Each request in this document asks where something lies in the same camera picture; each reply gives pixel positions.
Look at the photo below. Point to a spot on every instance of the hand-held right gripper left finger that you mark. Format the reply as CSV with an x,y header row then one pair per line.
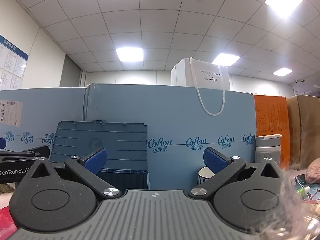
x,y
96,160

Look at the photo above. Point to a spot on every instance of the light blue box with label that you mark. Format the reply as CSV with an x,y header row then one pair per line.
x,y
50,110

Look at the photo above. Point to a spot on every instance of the red packet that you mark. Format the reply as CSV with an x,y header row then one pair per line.
x,y
6,220

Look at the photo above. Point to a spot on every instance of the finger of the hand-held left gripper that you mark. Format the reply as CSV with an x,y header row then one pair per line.
x,y
37,151
2,143

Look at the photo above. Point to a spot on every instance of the wall notice board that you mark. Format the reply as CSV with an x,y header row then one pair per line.
x,y
12,62

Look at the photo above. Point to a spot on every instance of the white striped mug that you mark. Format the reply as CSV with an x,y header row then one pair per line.
x,y
205,174

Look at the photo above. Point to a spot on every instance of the brown cardboard box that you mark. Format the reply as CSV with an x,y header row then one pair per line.
x,y
307,120

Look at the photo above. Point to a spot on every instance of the grey thermos cup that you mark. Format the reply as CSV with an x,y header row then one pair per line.
x,y
267,148

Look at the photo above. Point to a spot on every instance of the brown lumpy object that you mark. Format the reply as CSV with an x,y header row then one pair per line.
x,y
5,188

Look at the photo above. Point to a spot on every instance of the white paper bag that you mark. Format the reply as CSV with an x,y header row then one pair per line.
x,y
185,75

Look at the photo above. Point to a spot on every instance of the orange box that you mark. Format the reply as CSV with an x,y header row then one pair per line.
x,y
271,115

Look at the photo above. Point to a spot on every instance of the pink cloth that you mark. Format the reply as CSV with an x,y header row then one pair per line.
x,y
314,171

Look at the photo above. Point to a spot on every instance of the blue plastic storage box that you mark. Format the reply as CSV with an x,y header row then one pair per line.
x,y
112,140

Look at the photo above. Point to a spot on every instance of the fluffy grey-pink fur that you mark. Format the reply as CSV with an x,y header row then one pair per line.
x,y
287,217

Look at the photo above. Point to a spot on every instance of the wall security camera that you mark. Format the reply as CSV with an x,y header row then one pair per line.
x,y
299,81

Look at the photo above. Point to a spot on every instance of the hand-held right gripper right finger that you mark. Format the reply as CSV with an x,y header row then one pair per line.
x,y
214,161

